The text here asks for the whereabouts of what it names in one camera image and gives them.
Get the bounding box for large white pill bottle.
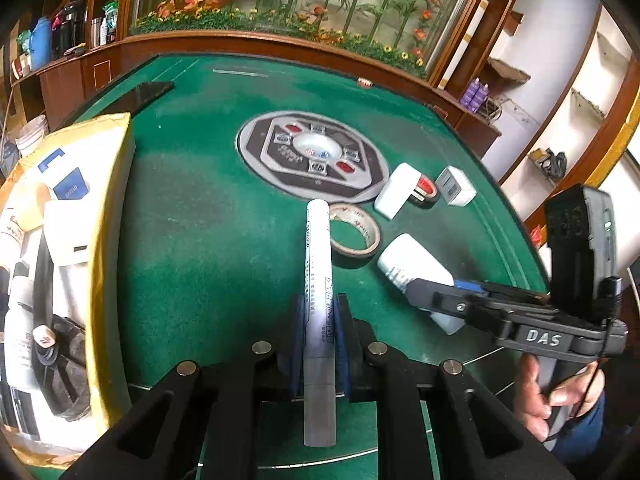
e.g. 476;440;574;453
2;305;41;391

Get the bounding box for small white bottle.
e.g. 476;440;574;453
377;234;468;336

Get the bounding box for black thermos flask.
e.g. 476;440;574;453
52;0;88;56

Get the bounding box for person's blue trousers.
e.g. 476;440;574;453
550;390;640;466

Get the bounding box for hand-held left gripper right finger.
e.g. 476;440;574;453
334;293;577;480

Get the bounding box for person's right hand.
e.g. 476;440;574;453
515;355;601;442

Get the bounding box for white wall switch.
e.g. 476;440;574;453
374;162;425;220

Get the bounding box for white paint marker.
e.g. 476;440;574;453
302;199;337;448

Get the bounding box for blue thermos jug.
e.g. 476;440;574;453
30;17;53;68

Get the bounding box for black cable bundle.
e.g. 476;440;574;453
542;149;568;183

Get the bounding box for brown cardboard packet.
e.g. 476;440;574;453
0;180;51;233

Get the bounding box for green packet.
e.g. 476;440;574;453
102;0;118;43

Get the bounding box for black tape roll beige core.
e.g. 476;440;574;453
327;203;382;261

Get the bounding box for artificial flower planter display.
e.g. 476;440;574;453
127;0;481;78

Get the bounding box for round table control panel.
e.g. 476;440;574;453
236;110;390;205

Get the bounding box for wooden side cabinet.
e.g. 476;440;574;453
435;87;502;161

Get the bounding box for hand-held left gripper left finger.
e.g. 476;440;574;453
62;293;307;480

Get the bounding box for yellow cardboard box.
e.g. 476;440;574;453
0;112;136;471

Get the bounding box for white plastic bucket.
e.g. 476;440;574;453
15;115;48;161

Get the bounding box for black marker pen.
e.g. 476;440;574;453
32;324;68;376

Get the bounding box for black tape roll red label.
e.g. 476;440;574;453
412;175;441;207

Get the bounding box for white charger adapter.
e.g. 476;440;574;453
44;200;97;267

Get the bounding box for small white printed box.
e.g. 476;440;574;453
435;166;477;207

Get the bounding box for black round ribbed object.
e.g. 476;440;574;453
35;315;93;418

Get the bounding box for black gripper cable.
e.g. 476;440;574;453
570;276;624;441

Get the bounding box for wire rack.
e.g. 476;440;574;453
482;95;506;121

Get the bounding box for wicker basket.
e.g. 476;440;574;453
487;57;531;83

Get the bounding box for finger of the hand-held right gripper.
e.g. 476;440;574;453
454;281;550;309
410;278;559;333

